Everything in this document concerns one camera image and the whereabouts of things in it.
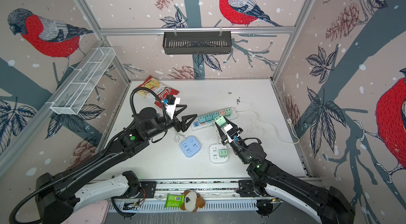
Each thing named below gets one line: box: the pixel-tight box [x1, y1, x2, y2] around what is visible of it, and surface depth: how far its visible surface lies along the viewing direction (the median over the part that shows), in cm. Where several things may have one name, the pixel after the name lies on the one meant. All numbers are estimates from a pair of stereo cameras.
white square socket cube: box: [209, 143, 229, 164], surface depth 83 cm
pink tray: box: [61, 199, 110, 224], surface depth 67 cm
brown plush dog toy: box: [180, 189, 206, 213], surface depth 70 cm
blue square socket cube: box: [179, 136, 201, 158], surface depth 87 cm
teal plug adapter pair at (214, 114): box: [211, 111, 220, 120], surface depth 94 cm
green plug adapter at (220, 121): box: [214, 115, 227, 128], surface depth 68 cm
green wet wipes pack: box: [164, 193, 186, 209], surface depth 71 cm
